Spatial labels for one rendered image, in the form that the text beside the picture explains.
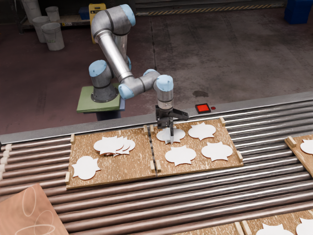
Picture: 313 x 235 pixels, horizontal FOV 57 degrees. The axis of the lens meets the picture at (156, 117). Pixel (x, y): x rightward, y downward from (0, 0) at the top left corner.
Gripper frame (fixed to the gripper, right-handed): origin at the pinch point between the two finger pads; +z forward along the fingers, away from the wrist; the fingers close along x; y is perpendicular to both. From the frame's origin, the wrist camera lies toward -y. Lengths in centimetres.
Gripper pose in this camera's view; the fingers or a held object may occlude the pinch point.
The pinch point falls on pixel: (170, 135)
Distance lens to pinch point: 153.3
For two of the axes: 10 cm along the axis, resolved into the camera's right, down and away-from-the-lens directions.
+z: 0.5, 7.8, 6.2
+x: 1.2, 6.1, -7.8
